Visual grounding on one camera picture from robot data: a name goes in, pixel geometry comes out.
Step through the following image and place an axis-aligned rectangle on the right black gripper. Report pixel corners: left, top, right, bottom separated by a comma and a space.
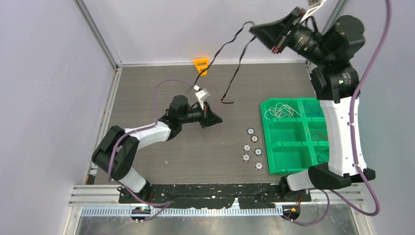
249, 6, 332, 67

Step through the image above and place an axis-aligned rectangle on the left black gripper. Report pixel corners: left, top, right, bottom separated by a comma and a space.
179, 100, 222, 128

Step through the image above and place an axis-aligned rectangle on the black wire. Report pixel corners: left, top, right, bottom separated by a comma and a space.
194, 21, 257, 104

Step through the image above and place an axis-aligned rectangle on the white wire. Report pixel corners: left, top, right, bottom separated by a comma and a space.
264, 102, 302, 120

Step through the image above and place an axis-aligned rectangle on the red wire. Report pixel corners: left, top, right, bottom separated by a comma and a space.
311, 131, 329, 142

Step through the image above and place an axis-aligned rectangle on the purple wire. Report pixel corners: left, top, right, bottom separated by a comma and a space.
317, 150, 330, 166

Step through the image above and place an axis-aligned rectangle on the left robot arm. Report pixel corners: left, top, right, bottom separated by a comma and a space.
92, 95, 223, 203

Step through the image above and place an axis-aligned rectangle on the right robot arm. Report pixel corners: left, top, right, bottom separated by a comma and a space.
249, 7, 376, 201

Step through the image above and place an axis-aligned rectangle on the blue poker chip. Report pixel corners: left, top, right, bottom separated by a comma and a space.
254, 148, 263, 156
242, 154, 251, 162
247, 128, 255, 135
254, 162, 263, 170
243, 144, 252, 152

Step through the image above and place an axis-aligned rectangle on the brown poker chip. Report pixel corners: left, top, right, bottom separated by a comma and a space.
250, 135, 258, 143

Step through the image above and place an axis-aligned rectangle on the orange triangular plastic stand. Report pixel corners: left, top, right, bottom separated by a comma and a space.
193, 57, 209, 76

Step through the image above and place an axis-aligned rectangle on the green compartment bin tray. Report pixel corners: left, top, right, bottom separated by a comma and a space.
260, 97, 329, 175

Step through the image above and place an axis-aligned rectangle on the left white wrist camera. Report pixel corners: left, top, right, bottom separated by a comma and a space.
193, 85, 210, 110

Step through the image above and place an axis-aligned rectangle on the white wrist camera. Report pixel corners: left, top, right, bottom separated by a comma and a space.
301, 0, 326, 22
193, 85, 210, 110

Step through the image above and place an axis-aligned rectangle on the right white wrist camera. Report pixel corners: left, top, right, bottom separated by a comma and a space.
301, 0, 326, 22

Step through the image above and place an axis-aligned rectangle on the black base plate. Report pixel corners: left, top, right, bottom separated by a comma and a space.
137, 183, 311, 209

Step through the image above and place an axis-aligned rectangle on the aluminium rail frame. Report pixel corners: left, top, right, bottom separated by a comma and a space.
69, 184, 363, 217

